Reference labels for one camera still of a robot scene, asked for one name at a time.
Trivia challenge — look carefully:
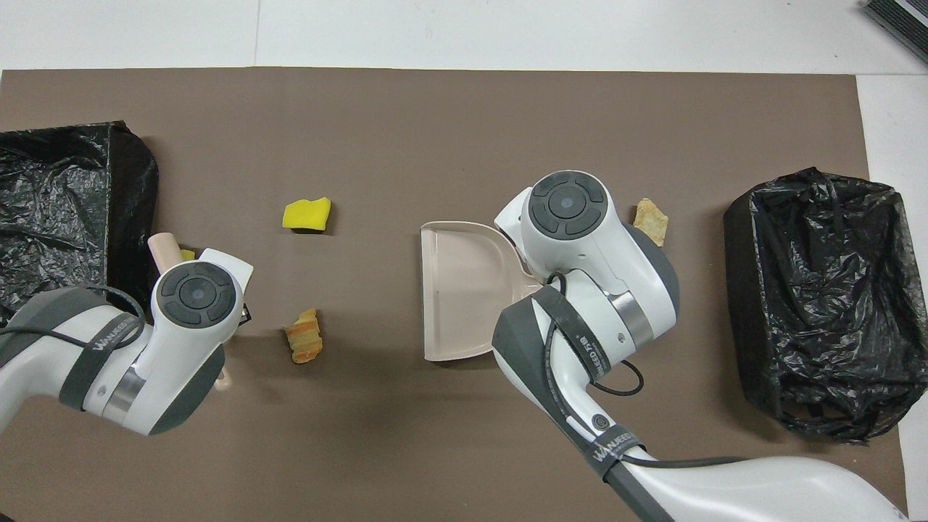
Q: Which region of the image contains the beige hand brush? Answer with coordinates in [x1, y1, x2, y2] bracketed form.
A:
[147, 232, 234, 393]

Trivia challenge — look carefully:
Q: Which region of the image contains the large yellow sponge piece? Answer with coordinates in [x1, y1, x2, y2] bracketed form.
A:
[282, 196, 333, 234]

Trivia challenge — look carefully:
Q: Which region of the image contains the beige plastic dustpan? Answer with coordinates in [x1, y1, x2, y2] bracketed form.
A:
[420, 221, 542, 362]

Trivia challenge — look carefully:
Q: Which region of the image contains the pale bread chunk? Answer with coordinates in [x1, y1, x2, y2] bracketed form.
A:
[633, 198, 670, 247]

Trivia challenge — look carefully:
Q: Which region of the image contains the open bin with black bag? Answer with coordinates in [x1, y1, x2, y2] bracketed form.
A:
[724, 167, 928, 444]

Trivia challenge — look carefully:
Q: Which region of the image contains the box wrapped in black bag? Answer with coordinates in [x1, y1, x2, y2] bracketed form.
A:
[0, 121, 160, 325]

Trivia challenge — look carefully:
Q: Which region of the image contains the brown table mat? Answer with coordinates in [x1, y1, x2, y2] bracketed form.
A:
[0, 69, 911, 522]

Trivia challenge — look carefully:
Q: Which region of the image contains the dark ribbed device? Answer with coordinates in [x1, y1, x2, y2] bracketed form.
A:
[863, 0, 928, 66]

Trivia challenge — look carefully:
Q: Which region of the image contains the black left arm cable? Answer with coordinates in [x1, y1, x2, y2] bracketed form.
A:
[0, 283, 150, 343]

